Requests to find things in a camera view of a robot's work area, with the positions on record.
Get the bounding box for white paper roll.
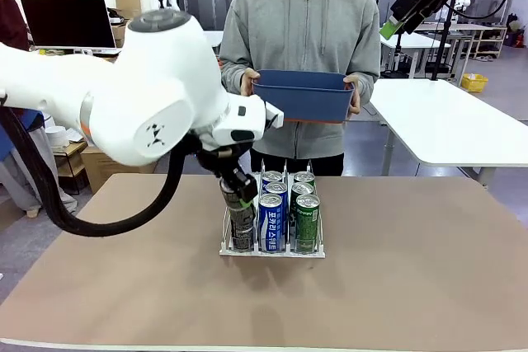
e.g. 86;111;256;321
44;124;83;149

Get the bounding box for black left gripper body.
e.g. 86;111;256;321
192;140;253;182

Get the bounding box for small black frame shelf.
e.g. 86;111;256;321
53;143;90;196

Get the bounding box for person's right forearm grey sleeve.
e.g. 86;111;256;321
219;45;255;92

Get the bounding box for black computer monitor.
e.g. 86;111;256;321
20;0;117;50

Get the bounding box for person's right hand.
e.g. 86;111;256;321
240;69;262;97

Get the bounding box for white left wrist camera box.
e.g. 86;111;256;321
263;98;286;131

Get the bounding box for person in grey hoodie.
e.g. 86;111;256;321
219;0;381;178

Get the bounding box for person's left hand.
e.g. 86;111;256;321
342;74;362;120

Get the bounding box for small brown cardboard box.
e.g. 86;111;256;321
111;21;130;49

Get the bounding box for blue plastic bin orange handles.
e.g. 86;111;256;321
251;69;356;124

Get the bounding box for white wire can dispenser rack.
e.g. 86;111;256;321
218;157;326;259

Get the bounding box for large brown cardboard box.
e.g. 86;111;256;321
80;145;158;195

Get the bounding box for tall brown cardboard box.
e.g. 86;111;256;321
114;0;142;21

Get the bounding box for yellow plastic crate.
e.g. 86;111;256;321
460;73;489;93

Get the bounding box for white background table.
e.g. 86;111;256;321
204;30;224;54

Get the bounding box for low wooden shelf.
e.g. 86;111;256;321
416;21;508;60

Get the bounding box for person in maroon top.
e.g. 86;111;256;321
0;0;79;218

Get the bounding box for person's left forearm grey sleeve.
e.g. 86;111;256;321
354;45;382;94

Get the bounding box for black tripod stand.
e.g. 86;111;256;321
431;0;460;81

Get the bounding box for large white table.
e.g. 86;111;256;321
366;78;528;186

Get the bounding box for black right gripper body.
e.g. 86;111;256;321
389;0;453;36

